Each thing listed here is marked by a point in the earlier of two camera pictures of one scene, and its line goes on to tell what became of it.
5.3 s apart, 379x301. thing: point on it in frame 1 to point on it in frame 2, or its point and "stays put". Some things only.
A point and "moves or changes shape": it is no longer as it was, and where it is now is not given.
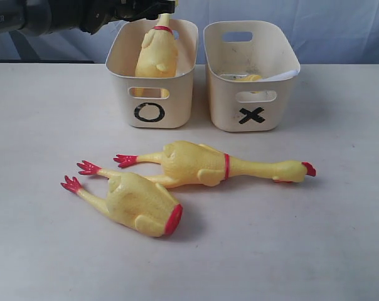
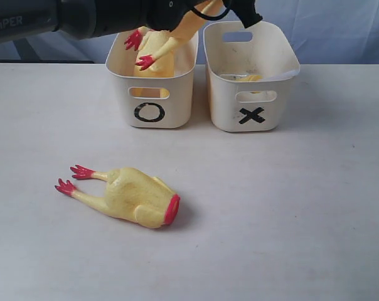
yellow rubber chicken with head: [187, 163] to [151, 42]
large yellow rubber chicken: [158, 56] to [149, 93]
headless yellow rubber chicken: [139, 203] moves or changes shape
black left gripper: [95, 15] to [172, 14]
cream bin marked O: [155, 102] stays put
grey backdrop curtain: [322, 31] stays put
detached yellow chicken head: [248, 78] stays put
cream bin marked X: [250, 65] stays put
